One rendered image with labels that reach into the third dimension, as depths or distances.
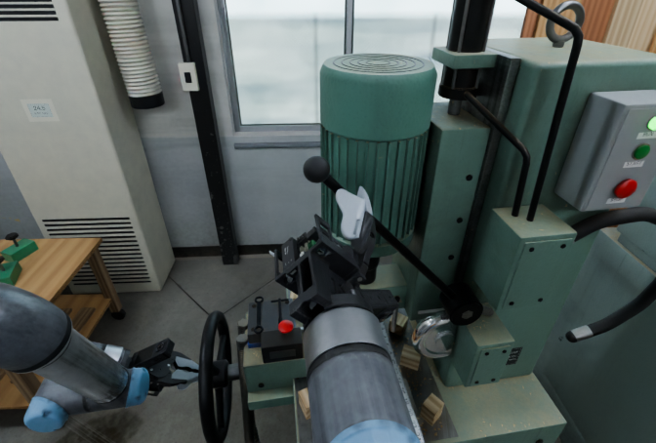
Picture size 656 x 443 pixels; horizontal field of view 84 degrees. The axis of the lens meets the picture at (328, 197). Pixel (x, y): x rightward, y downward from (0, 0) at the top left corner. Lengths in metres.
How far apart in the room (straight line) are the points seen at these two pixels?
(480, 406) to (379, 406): 0.71
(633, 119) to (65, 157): 2.05
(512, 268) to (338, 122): 0.34
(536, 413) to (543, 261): 0.47
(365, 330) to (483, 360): 0.44
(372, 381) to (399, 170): 0.34
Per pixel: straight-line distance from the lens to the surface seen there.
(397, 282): 0.79
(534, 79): 0.57
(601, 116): 0.61
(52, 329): 0.68
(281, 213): 2.31
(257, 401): 0.87
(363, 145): 0.53
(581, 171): 0.64
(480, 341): 0.72
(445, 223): 0.67
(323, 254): 0.39
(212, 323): 0.90
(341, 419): 0.29
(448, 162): 0.60
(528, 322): 0.90
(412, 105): 0.53
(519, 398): 1.03
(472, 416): 0.97
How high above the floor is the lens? 1.61
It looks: 31 degrees down
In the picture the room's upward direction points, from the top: straight up
